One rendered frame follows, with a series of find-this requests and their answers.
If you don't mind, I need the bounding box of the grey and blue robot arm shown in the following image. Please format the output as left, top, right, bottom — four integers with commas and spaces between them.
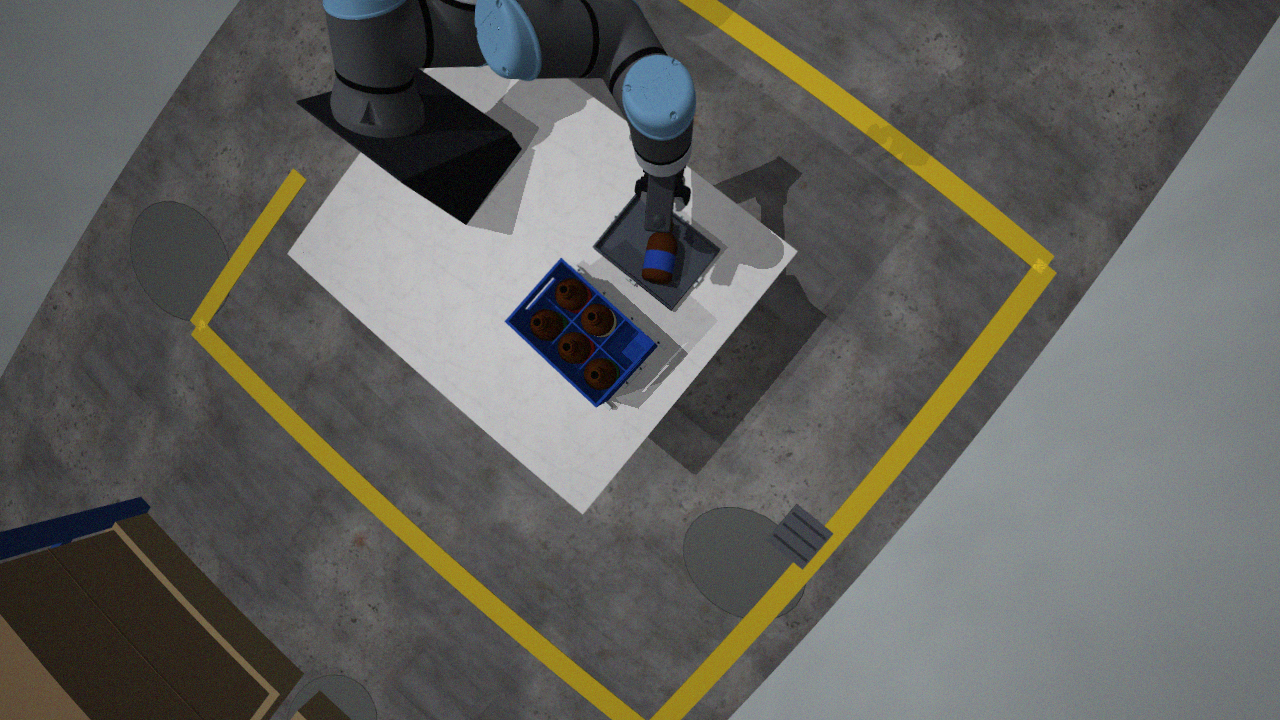
323, 0, 696, 233

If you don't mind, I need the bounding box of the brown bottle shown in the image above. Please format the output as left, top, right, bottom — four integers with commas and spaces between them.
558, 332, 596, 364
643, 222, 678, 284
556, 278, 593, 314
584, 357, 620, 389
530, 309, 570, 342
581, 304, 617, 337

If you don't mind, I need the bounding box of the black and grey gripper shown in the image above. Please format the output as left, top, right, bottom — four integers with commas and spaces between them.
634, 167, 691, 211

